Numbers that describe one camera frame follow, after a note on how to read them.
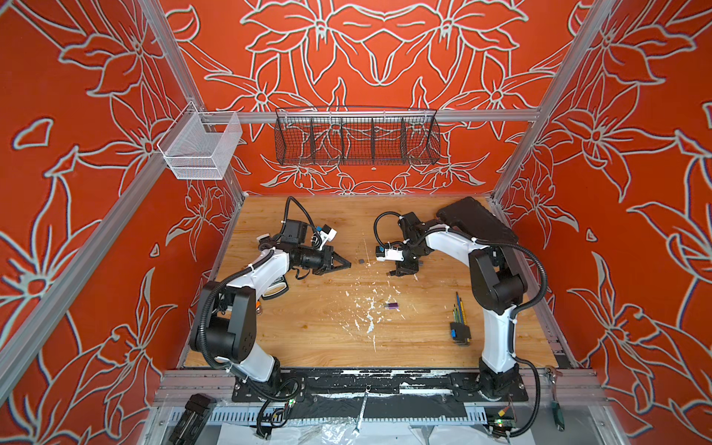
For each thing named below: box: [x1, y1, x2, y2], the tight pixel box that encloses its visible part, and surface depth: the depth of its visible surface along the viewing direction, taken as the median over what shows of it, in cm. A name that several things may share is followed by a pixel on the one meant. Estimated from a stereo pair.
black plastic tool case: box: [436, 196, 519, 243], surface depth 108 cm
